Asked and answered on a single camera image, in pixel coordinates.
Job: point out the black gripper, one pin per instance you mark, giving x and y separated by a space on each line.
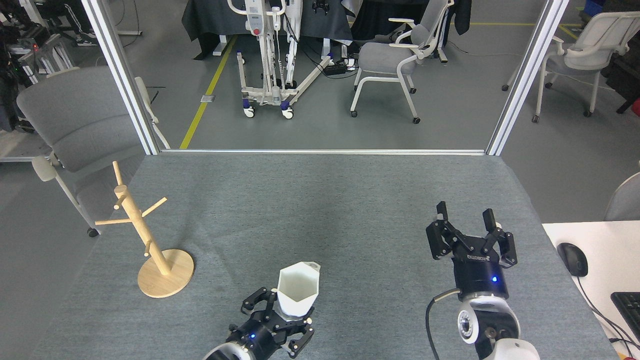
480 277
262 342

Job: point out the white hexagonal cup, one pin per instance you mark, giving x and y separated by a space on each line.
295 300

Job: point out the wooden cup rack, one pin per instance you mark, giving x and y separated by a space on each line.
165 280

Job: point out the dark equipment rack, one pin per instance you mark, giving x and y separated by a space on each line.
25 45

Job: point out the black computer mouse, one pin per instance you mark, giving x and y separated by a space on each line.
572 259

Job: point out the white desk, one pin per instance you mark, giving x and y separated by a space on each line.
610 250

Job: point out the grey rounded chair back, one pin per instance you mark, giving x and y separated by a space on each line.
627 200

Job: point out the black keyboard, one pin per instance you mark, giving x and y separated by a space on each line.
630 310

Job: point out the black power strip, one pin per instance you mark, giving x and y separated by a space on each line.
335 69

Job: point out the metal floor plate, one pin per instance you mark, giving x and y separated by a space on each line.
208 98

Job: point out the white wheeled stand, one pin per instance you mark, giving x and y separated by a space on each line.
256 22

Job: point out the black table cloth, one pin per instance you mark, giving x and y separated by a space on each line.
210 20

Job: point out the silver table edge rail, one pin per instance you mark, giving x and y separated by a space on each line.
325 151

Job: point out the silver frame post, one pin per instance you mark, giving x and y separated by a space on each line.
525 75
122 75

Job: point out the grey office chair white frame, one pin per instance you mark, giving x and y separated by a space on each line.
595 45
385 57

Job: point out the grey chair with beige frame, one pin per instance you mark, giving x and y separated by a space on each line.
75 115

